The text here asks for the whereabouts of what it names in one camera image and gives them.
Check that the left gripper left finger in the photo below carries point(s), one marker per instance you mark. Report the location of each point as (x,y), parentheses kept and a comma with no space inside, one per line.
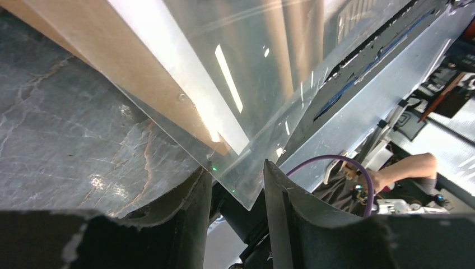
(169,232)

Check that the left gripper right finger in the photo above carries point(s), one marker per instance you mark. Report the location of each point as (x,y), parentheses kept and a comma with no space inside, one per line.
(306,232)

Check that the brown frame backing board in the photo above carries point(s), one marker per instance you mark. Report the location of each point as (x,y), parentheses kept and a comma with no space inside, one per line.
(95,33)

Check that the person's forearm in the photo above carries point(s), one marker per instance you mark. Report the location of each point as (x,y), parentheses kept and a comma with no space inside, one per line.
(422,168)

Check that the window plant photo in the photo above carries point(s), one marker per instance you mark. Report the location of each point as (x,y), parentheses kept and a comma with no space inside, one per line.
(243,63)

